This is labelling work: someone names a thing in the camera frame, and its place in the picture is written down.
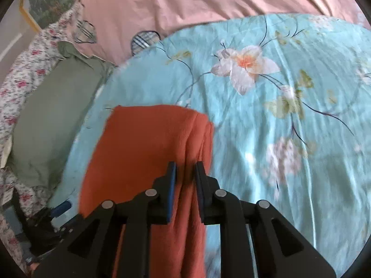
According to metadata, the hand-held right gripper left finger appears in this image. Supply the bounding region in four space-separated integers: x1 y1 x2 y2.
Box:
32 161 178 278

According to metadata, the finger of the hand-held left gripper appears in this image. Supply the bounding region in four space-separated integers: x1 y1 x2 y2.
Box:
51 200 72 218

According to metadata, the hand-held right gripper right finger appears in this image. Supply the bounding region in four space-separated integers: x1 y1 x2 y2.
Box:
194 161 337 278

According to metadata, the orange knit sweater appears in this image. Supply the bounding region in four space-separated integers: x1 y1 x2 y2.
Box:
78 104 215 278

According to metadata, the green pillow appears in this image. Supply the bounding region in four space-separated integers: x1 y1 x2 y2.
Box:
7 41 118 190

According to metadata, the light blue floral bed sheet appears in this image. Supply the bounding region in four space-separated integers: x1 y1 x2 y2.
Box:
48 13 371 278

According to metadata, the white floral pillow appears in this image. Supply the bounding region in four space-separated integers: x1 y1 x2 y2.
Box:
0 1 87 273

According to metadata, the pink quilt with plaid hearts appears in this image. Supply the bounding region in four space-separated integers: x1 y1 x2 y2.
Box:
71 0 367 64

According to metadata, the yellow framed picture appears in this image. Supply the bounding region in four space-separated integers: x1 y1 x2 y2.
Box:
19 0 87 32

